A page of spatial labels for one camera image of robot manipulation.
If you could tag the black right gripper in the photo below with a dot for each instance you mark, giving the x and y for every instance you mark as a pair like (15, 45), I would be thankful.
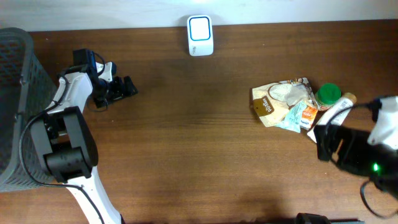
(347, 136)

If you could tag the white barcode scanner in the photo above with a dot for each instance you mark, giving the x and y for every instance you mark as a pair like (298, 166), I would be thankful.
(200, 35)

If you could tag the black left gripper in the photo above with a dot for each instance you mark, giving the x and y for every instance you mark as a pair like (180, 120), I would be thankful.
(117, 92)

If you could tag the teal wet wipes pack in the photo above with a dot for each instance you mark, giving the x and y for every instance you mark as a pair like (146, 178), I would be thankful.
(292, 120)

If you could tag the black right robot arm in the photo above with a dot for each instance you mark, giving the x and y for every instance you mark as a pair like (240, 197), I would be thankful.
(384, 184)

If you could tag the green lid jar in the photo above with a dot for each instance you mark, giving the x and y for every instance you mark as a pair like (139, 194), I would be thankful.
(327, 96)

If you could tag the grey perforated plastic basket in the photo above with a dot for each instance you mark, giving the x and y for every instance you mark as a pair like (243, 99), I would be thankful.
(26, 90)

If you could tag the orange juice carton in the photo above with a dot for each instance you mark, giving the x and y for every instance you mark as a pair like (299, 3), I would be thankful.
(308, 116)

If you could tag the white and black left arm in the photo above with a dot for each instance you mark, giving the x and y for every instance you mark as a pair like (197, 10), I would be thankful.
(62, 139)

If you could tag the beige seed pouch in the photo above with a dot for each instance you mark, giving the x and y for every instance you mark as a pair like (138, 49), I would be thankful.
(273, 101)

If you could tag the white cream tube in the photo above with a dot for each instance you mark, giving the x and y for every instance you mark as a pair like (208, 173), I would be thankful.
(341, 108)

